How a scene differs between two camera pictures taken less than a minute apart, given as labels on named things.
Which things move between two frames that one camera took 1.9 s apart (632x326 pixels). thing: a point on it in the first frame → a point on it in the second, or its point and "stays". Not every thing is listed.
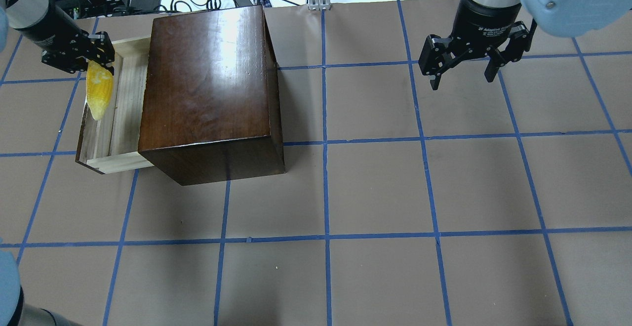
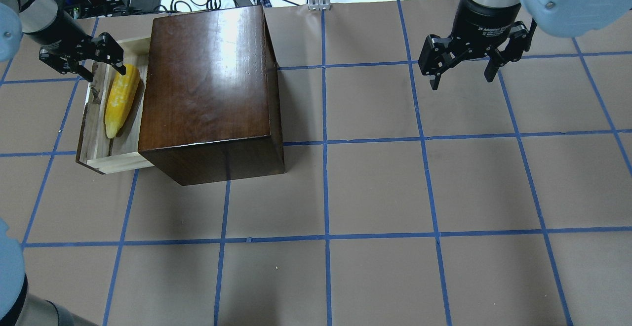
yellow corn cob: (99, 84) → (124, 95)
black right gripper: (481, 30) stays
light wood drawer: (110, 143) stays
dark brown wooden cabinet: (212, 106) stays
